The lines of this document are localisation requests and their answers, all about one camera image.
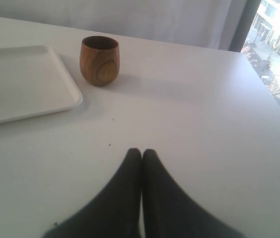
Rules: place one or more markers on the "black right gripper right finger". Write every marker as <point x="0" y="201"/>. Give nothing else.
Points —
<point x="168" y="212"/>

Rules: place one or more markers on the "white rectangular plastic tray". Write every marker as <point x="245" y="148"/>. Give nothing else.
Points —
<point x="34" y="82"/>

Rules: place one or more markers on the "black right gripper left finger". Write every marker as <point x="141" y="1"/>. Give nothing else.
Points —
<point x="114" y="212"/>

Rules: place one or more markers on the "brown wooden round cup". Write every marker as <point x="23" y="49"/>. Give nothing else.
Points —
<point x="99" y="60"/>

